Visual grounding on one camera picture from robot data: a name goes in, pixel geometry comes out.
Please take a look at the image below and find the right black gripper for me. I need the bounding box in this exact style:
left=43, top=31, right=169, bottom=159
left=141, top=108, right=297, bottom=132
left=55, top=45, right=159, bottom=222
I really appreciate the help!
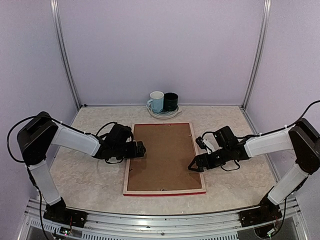
left=187, top=146, right=231, bottom=173

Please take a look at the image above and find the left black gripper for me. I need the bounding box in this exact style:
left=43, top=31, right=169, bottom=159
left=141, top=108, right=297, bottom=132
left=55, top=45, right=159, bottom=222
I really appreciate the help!
left=113, top=141, right=147, bottom=161

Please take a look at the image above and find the brown backing board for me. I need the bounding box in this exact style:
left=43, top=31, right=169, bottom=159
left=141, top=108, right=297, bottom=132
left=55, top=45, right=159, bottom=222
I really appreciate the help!
left=126, top=123, right=204, bottom=191

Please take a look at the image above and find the red and wood picture frame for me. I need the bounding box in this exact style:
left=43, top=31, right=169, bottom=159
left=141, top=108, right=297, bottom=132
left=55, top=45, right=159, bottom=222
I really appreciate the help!
left=122, top=121, right=207, bottom=197

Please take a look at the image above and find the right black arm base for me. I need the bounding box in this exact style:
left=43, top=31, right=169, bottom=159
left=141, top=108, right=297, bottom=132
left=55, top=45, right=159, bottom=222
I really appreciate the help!
left=239, top=194, right=283, bottom=228

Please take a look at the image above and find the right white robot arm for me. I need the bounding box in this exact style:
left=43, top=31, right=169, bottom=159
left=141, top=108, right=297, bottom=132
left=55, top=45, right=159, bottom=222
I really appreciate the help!
left=188, top=117, right=320, bottom=222

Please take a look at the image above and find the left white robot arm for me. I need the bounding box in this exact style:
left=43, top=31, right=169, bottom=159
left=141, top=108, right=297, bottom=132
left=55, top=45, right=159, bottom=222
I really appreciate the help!
left=16, top=111, right=147, bottom=223

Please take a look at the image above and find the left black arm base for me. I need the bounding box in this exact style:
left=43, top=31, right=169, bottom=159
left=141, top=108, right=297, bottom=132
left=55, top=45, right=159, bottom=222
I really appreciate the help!
left=43, top=197, right=88, bottom=228

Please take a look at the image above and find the light blue mug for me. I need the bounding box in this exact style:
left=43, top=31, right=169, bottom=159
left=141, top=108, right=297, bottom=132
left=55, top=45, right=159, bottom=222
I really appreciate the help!
left=146, top=91, right=165, bottom=113

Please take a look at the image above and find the white plate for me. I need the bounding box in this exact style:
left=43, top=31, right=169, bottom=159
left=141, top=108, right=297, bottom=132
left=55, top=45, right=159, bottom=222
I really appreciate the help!
left=146, top=104, right=182, bottom=120

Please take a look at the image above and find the dark green mug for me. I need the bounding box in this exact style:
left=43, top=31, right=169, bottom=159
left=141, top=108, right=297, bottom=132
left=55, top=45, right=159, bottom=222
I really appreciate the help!
left=163, top=92, right=179, bottom=112

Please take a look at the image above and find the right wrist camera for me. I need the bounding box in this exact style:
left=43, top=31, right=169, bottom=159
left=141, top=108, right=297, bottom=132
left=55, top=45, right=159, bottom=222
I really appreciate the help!
left=195, top=136, right=215, bottom=155

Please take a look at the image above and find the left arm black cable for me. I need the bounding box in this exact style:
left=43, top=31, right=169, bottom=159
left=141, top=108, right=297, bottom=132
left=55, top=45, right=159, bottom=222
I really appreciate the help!
left=6, top=115, right=118, bottom=163

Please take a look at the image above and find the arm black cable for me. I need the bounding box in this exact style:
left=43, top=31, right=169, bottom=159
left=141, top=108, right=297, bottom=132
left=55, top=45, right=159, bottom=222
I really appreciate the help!
left=6, top=115, right=118, bottom=163
left=284, top=99, right=320, bottom=128

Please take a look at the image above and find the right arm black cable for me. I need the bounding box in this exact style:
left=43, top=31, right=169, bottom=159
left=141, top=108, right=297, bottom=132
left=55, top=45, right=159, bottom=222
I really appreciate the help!
left=284, top=99, right=320, bottom=128

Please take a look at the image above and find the left aluminium corner post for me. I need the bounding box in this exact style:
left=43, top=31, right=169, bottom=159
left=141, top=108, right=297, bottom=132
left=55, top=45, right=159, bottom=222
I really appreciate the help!
left=50, top=0, right=82, bottom=110

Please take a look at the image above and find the aluminium corner post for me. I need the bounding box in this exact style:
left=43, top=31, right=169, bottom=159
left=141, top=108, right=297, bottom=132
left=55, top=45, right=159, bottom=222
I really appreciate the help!
left=241, top=0, right=272, bottom=111
left=50, top=0, right=82, bottom=110

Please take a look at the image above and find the right aluminium corner post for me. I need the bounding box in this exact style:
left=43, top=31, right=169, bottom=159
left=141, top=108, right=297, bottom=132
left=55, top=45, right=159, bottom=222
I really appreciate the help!
left=241, top=0, right=272, bottom=111

